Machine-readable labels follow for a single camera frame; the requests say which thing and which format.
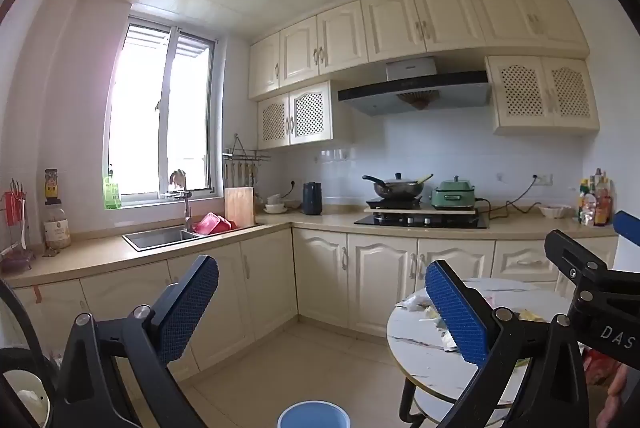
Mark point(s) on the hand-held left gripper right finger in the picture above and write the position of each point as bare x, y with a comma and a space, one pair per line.
460, 313

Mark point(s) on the green electric cooker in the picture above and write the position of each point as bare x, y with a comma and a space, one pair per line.
452, 195

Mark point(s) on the black gas hob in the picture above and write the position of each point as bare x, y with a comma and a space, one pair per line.
425, 221

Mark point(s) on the black wok with lid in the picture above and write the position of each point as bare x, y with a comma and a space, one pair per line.
397, 188

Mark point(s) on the black range hood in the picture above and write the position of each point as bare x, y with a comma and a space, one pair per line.
415, 93

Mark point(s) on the black portable burner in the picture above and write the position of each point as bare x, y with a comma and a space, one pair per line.
395, 203

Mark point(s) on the stack of white bowls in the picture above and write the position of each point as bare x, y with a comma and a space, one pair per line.
276, 205

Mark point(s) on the person's right hand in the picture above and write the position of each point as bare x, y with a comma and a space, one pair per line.
611, 400

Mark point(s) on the dark bottle yellow label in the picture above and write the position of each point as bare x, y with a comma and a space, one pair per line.
51, 185

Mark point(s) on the blue plastic bin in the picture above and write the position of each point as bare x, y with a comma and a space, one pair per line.
312, 415

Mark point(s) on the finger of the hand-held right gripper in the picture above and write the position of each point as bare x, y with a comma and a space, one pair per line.
575, 255
627, 228

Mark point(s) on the wall utensil rack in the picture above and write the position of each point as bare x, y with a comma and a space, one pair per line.
245, 155

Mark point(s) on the red plastic basin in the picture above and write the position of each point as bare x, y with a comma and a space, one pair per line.
212, 224

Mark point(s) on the cream base cabinets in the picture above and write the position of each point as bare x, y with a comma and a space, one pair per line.
320, 278

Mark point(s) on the red plastic bag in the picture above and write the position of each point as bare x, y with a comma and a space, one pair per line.
597, 365

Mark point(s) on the white shallow bowl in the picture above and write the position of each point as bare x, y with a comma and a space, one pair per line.
554, 211

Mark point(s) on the cream wall cabinets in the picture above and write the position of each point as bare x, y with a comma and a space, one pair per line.
400, 23

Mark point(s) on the crumpled clear plastic bag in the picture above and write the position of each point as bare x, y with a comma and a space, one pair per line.
440, 330

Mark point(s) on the small lattice door cabinet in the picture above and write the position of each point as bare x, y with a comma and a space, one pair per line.
305, 115

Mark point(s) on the steel kitchen sink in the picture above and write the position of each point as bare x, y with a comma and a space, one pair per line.
160, 238

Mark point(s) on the round white marble table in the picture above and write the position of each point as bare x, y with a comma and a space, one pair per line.
420, 358

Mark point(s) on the black electric kettle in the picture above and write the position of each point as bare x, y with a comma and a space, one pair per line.
312, 198

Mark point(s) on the wide lattice door cabinet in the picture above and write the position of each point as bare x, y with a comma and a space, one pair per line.
545, 93

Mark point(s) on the clear glass jar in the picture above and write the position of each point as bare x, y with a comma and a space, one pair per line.
56, 228

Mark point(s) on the sliding glass window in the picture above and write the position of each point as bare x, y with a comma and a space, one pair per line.
145, 118

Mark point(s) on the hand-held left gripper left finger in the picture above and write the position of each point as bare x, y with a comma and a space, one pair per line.
190, 303

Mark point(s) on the green dish soap bottle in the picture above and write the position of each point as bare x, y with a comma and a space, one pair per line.
112, 193

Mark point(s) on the wooden cutting board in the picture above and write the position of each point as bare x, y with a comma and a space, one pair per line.
240, 205

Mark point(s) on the steel faucet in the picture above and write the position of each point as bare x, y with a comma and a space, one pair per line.
187, 203

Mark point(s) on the yellow-green snack packet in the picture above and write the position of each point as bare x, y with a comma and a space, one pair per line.
531, 315

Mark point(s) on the black curved frame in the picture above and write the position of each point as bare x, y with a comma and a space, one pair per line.
10, 358

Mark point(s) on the white wall outlet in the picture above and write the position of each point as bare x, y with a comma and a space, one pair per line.
541, 178

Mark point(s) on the group of condiment bottles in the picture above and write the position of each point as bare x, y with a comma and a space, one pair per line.
595, 203

